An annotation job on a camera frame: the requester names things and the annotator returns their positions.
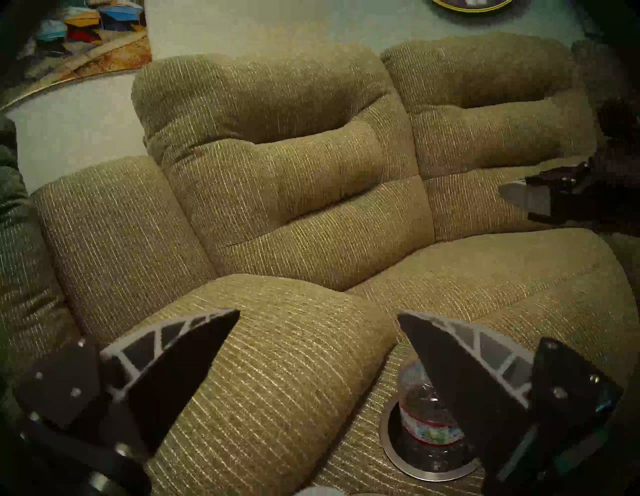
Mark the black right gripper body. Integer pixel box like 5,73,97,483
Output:
550,95,640,236

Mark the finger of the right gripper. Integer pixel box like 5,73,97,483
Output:
499,162,596,221

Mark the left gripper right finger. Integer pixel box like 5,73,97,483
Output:
397,310,623,481

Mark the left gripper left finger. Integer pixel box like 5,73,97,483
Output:
15,308,241,451

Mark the clear water bottle white label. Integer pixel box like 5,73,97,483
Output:
397,360,466,446

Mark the silver rimmed sofa cup holder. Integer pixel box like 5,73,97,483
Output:
379,395,483,483

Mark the padded olive sofa console lid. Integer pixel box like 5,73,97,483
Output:
115,274,401,496

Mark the olive green fabric sectional sofa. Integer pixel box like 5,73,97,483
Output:
0,32,640,496

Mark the round gold-rimmed wall decor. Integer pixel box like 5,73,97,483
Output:
432,0,514,13

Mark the colourful rowboats wall poster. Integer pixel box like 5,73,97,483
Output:
0,0,152,108

